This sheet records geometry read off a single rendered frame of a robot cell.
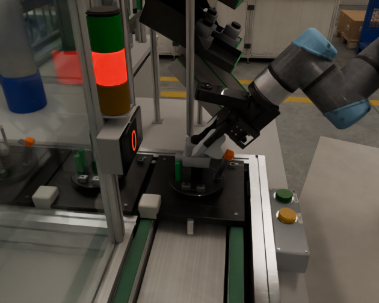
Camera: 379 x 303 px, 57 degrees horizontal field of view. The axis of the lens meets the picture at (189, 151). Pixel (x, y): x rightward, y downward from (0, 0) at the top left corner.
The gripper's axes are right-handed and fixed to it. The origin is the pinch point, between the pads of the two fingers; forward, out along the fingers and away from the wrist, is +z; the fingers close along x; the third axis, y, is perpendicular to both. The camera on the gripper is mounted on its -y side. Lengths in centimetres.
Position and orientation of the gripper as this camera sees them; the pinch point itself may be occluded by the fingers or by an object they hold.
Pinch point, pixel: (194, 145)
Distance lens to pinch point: 81.9
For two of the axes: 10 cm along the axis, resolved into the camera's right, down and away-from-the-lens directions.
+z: -6.4, 6.0, 4.8
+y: 7.6, 5.9, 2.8
